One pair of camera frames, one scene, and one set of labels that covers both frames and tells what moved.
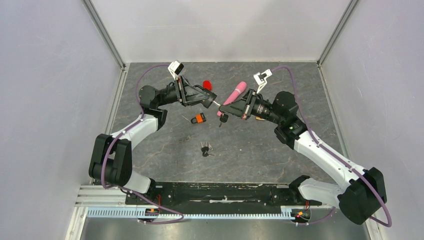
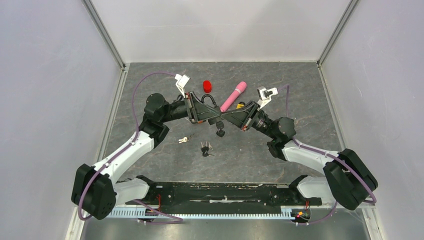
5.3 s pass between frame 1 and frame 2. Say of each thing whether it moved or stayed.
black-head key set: moved
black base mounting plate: stayed
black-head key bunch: stayed
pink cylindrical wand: stayed
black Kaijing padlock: moved
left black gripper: moved
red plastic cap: stayed
